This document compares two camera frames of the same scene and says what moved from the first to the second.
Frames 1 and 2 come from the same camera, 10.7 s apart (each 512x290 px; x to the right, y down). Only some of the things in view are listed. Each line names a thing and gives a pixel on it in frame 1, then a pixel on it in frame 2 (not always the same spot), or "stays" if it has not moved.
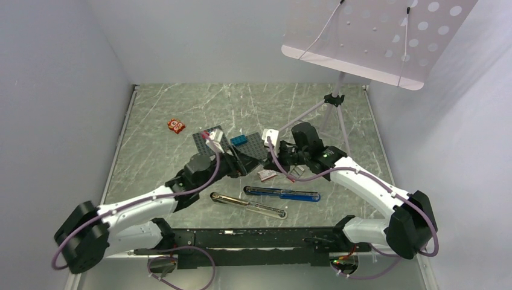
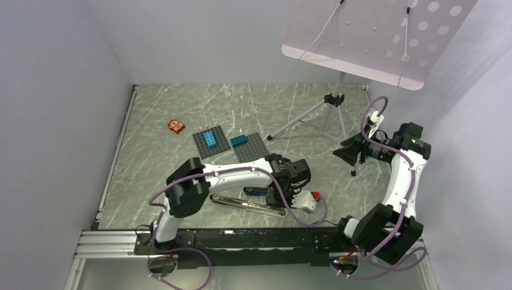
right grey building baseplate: (255, 147) stays
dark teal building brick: (239, 140) stays
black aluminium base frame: (277, 247) stays
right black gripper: (282, 145) to (349, 153)
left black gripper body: (227, 167) to (274, 197)
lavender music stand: (398, 42) stays
